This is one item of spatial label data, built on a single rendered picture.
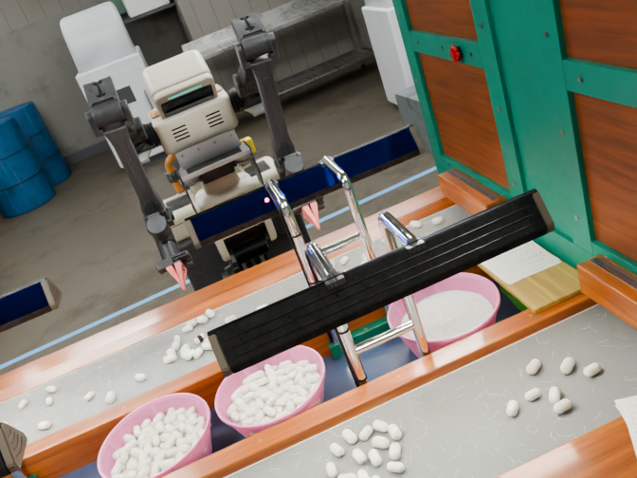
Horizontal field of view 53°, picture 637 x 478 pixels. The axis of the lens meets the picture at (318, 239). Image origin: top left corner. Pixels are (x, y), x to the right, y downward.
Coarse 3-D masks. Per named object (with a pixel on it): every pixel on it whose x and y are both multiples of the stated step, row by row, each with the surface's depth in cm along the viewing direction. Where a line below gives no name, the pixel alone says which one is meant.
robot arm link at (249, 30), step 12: (240, 24) 175; (252, 24) 174; (240, 36) 172; (252, 36) 172; (264, 36) 172; (252, 48) 172; (264, 48) 173; (240, 72) 204; (252, 72) 199; (240, 84) 206; (240, 96) 211
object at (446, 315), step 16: (416, 304) 162; (432, 304) 158; (448, 304) 155; (464, 304) 153; (480, 304) 152; (432, 320) 152; (448, 320) 151; (464, 320) 149; (480, 320) 148; (432, 336) 148; (448, 336) 147
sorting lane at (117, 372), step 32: (448, 224) 190; (352, 256) 192; (288, 288) 187; (192, 320) 190; (224, 320) 184; (128, 352) 185; (160, 352) 180; (64, 384) 181; (96, 384) 176; (128, 384) 171; (160, 384) 166; (0, 416) 178; (32, 416) 172; (64, 416) 167
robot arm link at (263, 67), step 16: (272, 32) 174; (240, 48) 172; (272, 48) 174; (240, 64) 177; (256, 64) 174; (272, 64) 177; (256, 80) 180; (272, 80) 179; (272, 96) 181; (272, 112) 184; (272, 128) 188; (272, 144) 194; (288, 144) 192
